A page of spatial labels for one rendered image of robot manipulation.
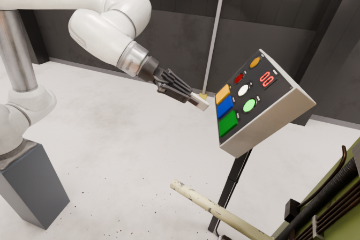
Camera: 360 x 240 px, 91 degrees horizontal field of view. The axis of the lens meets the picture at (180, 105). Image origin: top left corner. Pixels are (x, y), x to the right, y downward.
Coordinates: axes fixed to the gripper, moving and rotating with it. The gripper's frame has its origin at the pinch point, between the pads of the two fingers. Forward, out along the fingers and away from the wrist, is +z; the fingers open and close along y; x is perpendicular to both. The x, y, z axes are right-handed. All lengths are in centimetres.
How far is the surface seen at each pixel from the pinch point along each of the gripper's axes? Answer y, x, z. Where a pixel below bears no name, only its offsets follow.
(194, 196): 6.0, -35.6, 25.9
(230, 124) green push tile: 2.3, 0.8, 12.6
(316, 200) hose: 20.7, 5.8, 33.6
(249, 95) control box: -4.8, 10.2, 13.4
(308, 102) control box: 7.1, 21.0, 19.3
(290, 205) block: 14.6, -5.5, 42.3
